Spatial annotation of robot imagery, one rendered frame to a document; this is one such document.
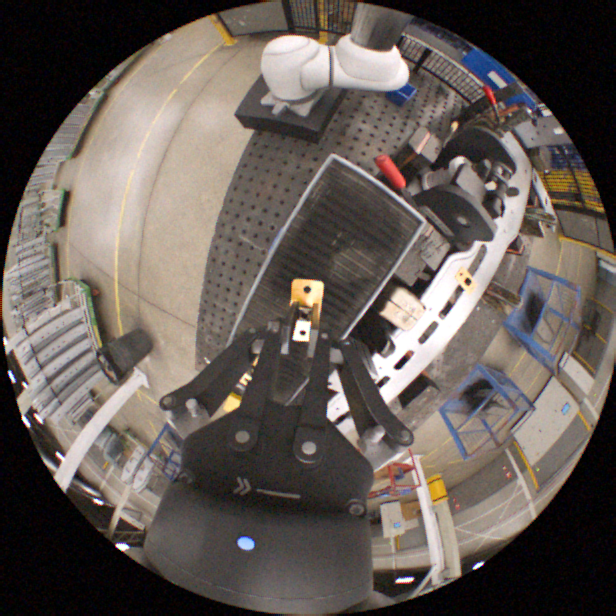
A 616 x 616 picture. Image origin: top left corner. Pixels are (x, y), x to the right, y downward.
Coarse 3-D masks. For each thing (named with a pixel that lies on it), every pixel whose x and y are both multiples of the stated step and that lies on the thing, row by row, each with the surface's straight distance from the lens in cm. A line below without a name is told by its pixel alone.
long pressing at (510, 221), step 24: (528, 168) 94; (528, 192) 87; (504, 216) 67; (504, 240) 66; (456, 264) 50; (480, 264) 57; (432, 288) 47; (480, 288) 59; (432, 312) 50; (456, 312) 55; (408, 336) 49; (432, 336) 53; (384, 360) 51; (408, 360) 55; (336, 408) 62
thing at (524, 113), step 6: (522, 108) 65; (516, 114) 67; (522, 114) 65; (528, 114) 65; (510, 120) 67; (516, 120) 67; (522, 120) 66; (534, 120) 67; (504, 126) 69; (510, 126) 68; (516, 126) 68; (504, 132) 70
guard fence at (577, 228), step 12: (564, 216) 389; (576, 216) 377; (588, 216) 367; (564, 228) 419; (576, 228) 404; (588, 228) 392; (600, 228) 378; (576, 240) 429; (588, 240) 416; (600, 240) 402; (600, 252) 424; (612, 252) 415
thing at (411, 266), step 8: (408, 256) 31; (416, 256) 32; (400, 264) 31; (408, 264) 31; (416, 264) 32; (424, 264) 33; (400, 272) 31; (408, 272) 31; (416, 272) 32; (400, 280) 34; (408, 280) 32
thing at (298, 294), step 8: (296, 280) 22; (304, 280) 22; (312, 280) 22; (296, 288) 22; (312, 288) 22; (320, 288) 22; (296, 296) 22; (304, 296) 22; (312, 296) 22; (320, 296) 22; (304, 304) 22; (312, 304) 22; (320, 304) 22; (304, 320) 22; (296, 328) 24; (304, 328) 24; (296, 336) 24; (304, 336) 24
